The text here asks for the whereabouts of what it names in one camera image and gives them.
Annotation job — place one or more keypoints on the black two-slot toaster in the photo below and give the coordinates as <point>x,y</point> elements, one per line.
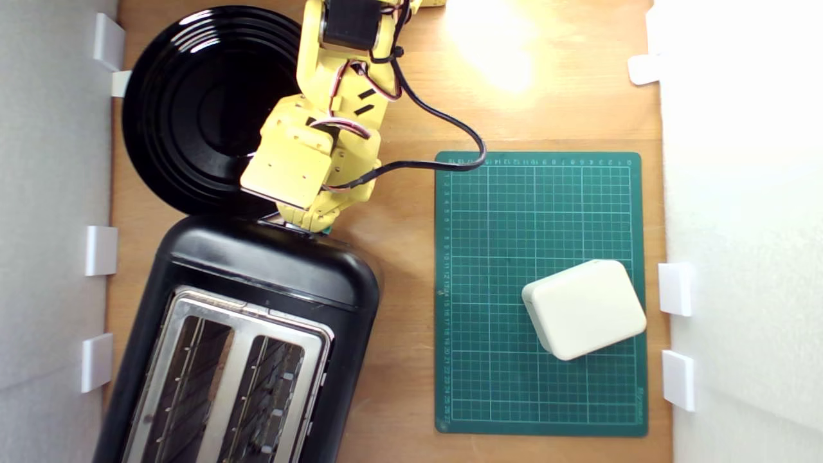
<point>257,263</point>

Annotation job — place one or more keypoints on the black round plate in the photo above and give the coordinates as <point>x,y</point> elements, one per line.
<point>193,116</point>

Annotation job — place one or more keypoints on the green cutting mat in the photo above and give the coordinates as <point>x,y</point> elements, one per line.
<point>514,212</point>

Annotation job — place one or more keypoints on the white block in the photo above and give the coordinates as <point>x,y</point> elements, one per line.
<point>585,308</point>

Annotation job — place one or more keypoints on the yellow wrist camera mount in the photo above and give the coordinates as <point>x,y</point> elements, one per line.
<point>289,167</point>

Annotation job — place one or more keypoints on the white wall clip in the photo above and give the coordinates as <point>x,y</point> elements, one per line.
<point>108,40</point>
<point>676,289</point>
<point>643,69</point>
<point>96,362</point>
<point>678,381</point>
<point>101,251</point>
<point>120,83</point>

